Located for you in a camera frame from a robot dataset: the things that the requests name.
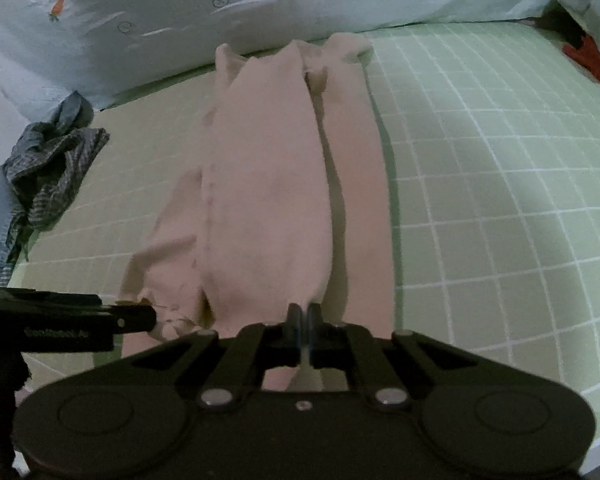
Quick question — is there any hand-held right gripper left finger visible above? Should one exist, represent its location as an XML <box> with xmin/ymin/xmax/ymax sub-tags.
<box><xmin>129</xmin><ymin>304</ymin><xmax>302</xmax><ymax>411</ymax></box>

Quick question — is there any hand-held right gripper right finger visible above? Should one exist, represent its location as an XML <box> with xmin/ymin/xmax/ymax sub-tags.
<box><xmin>306</xmin><ymin>304</ymin><xmax>482</xmax><ymax>408</ymax></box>

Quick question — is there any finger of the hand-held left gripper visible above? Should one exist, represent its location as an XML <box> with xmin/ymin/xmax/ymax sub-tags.
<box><xmin>111</xmin><ymin>304</ymin><xmax>157</xmax><ymax>335</ymax></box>

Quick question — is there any pink long-sleeved garment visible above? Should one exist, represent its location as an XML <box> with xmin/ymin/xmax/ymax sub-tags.
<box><xmin>117</xmin><ymin>31</ymin><xmax>396</xmax><ymax>393</ymax></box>

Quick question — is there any grey striped garment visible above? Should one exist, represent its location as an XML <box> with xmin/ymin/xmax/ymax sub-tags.
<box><xmin>0</xmin><ymin>91</ymin><xmax>111</xmax><ymax>288</ymax></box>

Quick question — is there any green checked bed sheet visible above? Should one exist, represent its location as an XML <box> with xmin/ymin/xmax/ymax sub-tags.
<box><xmin>7</xmin><ymin>19</ymin><xmax>600</xmax><ymax>471</ymax></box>

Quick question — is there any pale carrot-print quilt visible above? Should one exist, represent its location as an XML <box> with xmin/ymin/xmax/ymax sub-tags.
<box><xmin>0</xmin><ymin>0</ymin><xmax>568</xmax><ymax>181</ymax></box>

